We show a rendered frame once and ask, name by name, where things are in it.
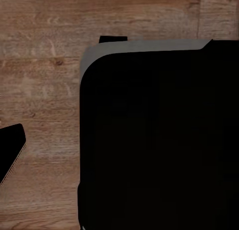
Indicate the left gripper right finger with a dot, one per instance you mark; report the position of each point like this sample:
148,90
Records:
231,139

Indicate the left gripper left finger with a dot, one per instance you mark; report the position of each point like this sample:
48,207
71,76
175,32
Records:
12,139

